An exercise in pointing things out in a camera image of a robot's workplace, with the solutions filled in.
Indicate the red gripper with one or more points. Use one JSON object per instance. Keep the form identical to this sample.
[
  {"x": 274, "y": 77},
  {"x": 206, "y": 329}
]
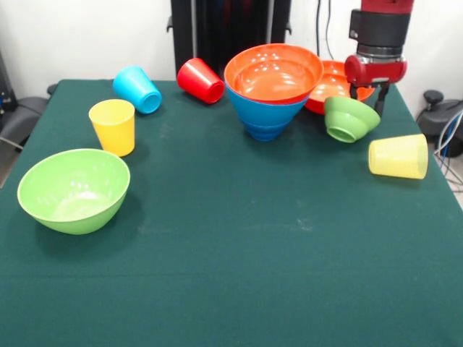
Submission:
[{"x": 376, "y": 74}]

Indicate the red cup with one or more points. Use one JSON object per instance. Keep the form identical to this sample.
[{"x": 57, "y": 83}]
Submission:
[{"x": 197, "y": 79}]

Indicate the large light blue bowl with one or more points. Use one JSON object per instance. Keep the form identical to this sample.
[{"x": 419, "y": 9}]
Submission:
[{"x": 267, "y": 114}]

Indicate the orange bowl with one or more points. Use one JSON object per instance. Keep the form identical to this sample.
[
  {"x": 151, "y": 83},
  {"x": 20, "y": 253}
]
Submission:
[
  {"x": 273, "y": 79},
  {"x": 332, "y": 83}
]

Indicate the small dark blue bowl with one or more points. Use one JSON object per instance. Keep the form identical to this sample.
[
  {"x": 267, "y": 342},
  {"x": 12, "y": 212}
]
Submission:
[{"x": 267, "y": 133}]

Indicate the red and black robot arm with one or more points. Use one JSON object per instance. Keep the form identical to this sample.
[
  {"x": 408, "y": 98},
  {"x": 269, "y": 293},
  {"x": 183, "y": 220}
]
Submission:
[{"x": 381, "y": 29}]

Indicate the large green bowl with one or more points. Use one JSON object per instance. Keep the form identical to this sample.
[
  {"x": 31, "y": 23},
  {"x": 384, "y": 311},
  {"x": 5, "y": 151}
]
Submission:
[{"x": 72, "y": 195}]

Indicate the dark green tablecloth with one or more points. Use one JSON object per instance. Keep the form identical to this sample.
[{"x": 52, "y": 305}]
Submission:
[{"x": 253, "y": 271}]

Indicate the light blue cup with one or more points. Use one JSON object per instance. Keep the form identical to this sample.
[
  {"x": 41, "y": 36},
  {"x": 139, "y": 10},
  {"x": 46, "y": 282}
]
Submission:
[{"x": 139, "y": 88}]

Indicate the small green bowl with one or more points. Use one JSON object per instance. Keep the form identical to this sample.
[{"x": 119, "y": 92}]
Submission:
[{"x": 347, "y": 119}]

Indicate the opaque yellow cup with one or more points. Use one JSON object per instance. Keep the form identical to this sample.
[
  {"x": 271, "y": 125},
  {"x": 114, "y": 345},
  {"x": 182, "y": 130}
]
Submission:
[{"x": 113, "y": 133}]

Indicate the black chair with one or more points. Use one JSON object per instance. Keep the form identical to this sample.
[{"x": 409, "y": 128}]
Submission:
[{"x": 25, "y": 115}]

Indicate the black chair base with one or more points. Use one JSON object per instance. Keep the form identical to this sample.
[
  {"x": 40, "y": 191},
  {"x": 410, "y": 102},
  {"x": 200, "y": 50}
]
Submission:
[{"x": 434, "y": 115}]

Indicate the translucent yellow cup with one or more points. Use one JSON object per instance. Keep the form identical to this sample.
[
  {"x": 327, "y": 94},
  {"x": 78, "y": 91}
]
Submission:
[{"x": 398, "y": 157}]

